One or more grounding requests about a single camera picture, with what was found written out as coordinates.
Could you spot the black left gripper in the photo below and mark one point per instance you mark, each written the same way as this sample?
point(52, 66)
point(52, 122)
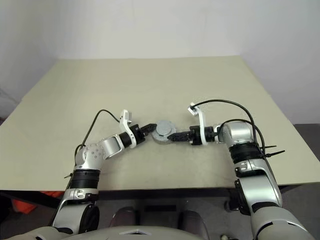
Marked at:
point(138, 133)

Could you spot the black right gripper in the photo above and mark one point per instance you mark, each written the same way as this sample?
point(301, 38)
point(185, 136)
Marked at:
point(195, 136)

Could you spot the grey hinged housing lid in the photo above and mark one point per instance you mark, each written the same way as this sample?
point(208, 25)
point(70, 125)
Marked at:
point(165, 128)

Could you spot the grey motor housing with stator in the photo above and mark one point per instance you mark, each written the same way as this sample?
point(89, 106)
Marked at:
point(162, 141)

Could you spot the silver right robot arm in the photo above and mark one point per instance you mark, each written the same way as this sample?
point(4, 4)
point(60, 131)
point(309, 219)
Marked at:
point(257, 190)

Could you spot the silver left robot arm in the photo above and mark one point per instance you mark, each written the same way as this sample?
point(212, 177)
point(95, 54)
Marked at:
point(95, 152)

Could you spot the dark rounded shape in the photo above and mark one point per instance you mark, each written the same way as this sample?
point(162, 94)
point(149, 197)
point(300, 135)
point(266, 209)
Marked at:
point(126, 218)
point(193, 222)

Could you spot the grey robot torso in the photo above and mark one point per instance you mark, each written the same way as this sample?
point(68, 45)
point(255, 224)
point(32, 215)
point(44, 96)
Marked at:
point(137, 235)

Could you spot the orange fabric object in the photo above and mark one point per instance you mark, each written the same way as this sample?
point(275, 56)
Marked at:
point(25, 203)

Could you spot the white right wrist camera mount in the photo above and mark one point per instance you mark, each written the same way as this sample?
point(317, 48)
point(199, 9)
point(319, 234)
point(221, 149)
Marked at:
point(202, 125)

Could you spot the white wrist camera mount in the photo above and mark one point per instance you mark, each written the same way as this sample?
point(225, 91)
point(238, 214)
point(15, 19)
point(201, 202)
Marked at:
point(202, 125)
point(124, 125)

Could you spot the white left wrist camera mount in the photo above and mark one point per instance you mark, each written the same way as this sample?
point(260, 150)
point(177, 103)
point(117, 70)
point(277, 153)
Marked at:
point(124, 125)

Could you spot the black table frame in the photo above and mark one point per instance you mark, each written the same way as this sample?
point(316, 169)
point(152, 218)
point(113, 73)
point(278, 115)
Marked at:
point(162, 193)

